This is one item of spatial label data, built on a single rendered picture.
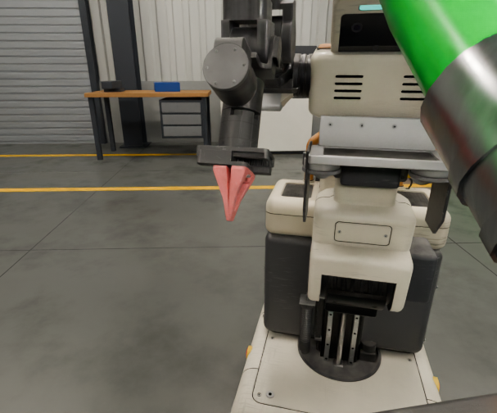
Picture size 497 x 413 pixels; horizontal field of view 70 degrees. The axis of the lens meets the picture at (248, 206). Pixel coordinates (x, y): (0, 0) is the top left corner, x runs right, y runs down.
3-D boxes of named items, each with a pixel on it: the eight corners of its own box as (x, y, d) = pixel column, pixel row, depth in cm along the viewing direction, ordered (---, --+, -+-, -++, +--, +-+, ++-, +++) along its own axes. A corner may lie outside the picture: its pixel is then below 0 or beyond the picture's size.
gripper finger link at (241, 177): (240, 221, 47) (247, 151, 47) (189, 216, 48) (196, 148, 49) (250, 223, 53) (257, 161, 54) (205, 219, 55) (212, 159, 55)
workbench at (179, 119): (94, 161, 489) (81, 81, 451) (110, 149, 554) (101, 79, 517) (210, 160, 494) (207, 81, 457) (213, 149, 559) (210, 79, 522)
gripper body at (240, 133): (267, 161, 47) (272, 107, 47) (194, 157, 49) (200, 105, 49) (273, 171, 53) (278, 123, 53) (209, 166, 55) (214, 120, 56)
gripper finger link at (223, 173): (258, 223, 46) (265, 152, 47) (205, 218, 48) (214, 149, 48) (266, 224, 53) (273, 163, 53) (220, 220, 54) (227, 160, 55)
